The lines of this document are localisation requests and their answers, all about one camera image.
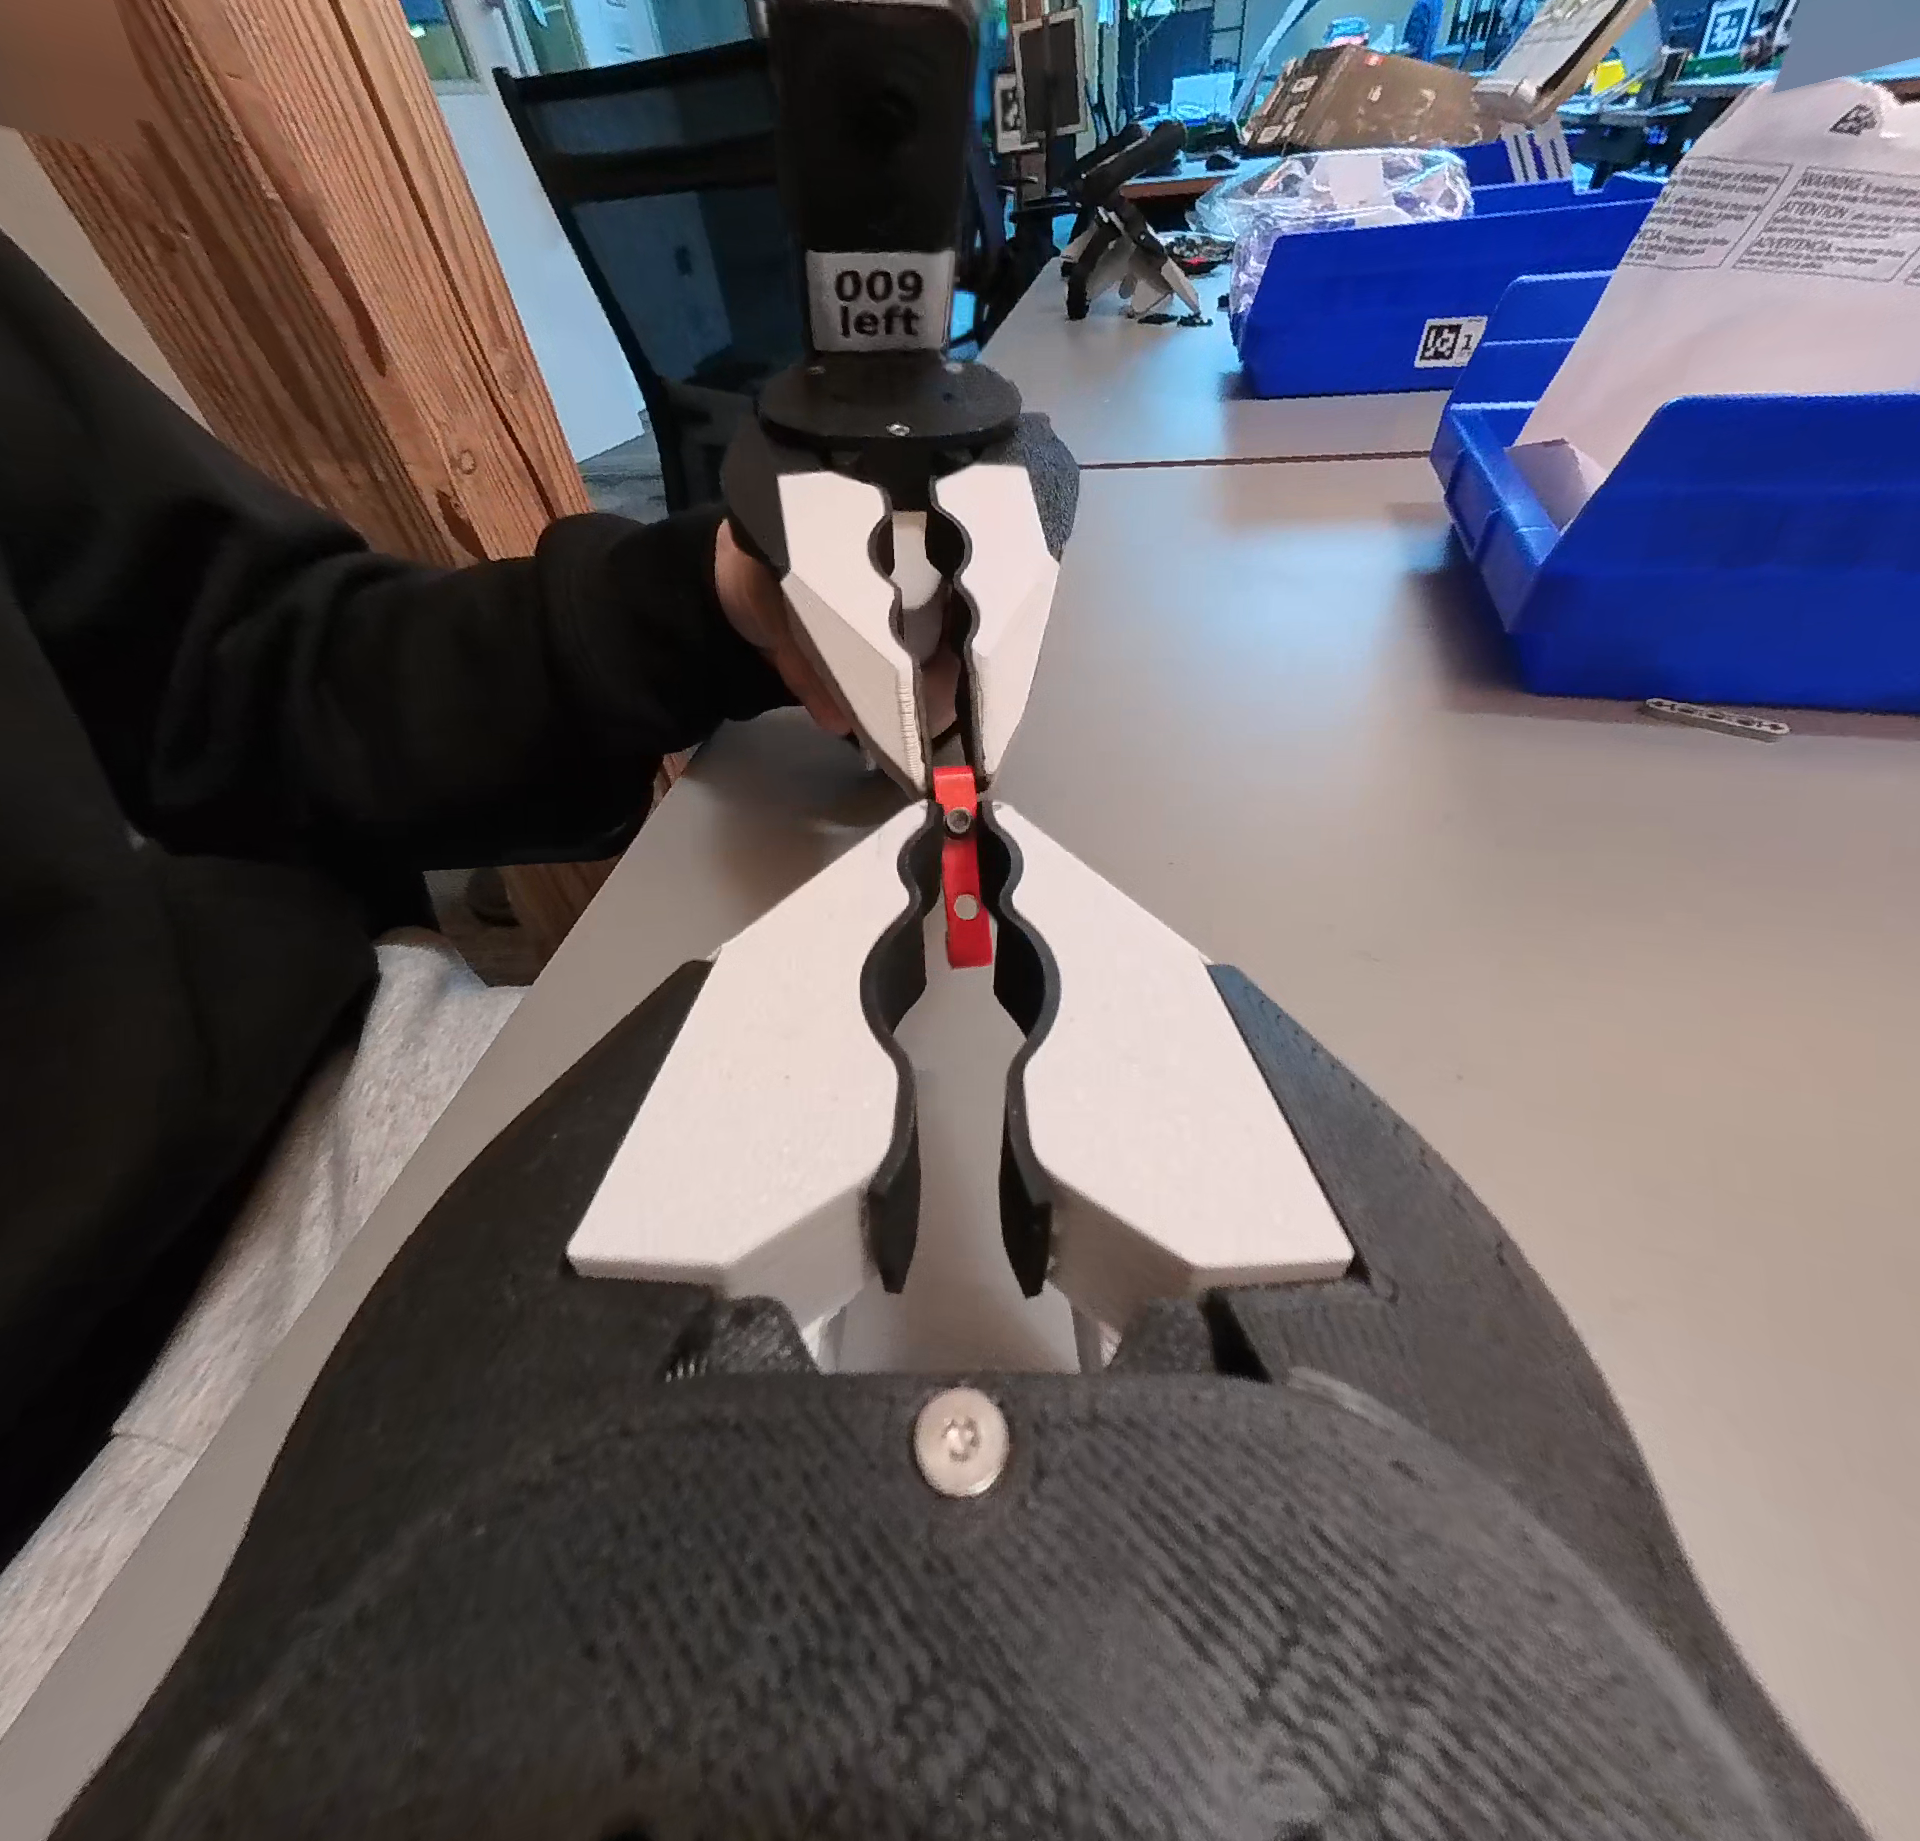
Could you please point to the person's black sweater torso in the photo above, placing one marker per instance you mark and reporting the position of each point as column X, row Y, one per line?
column 151, row 972

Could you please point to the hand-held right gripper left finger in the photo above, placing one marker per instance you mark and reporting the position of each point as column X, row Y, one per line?
column 750, row 1121

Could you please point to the red lego beam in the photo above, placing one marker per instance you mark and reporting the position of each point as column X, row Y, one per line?
column 960, row 866

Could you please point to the black mesh office chair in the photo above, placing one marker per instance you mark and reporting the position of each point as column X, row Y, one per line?
column 645, row 221

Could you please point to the idle black gripper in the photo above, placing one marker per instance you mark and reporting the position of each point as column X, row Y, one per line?
column 1116, row 176

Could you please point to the person's left forearm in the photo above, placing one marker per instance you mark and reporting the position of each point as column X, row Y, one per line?
column 526, row 671

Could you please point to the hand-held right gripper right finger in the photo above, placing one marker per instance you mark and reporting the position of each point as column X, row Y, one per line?
column 1171, row 1121

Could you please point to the marker tag stand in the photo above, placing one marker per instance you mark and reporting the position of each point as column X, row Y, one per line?
column 1046, row 72

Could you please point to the white printed plastic bag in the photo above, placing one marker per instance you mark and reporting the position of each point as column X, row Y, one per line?
column 1770, row 297

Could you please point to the wooden post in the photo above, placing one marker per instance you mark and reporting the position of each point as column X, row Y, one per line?
column 301, row 221

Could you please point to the clear plastic bag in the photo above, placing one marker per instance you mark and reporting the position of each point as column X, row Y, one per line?
column 1320, row 198

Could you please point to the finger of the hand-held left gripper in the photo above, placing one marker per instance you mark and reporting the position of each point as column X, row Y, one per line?
column 1011, row 567
column 832, row 582

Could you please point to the brown cardboard box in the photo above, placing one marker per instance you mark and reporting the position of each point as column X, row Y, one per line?
column 1351, row 92

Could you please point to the blue plastic storage bin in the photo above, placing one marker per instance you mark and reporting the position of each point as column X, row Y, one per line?
column 1725, row 596
column 1516, row 162
column 1351, row 312

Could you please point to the small grey lego beam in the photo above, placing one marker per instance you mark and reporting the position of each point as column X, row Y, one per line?
column 1716, row 719

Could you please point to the person's left hand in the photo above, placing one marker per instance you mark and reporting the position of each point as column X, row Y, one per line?
column 796, row 657

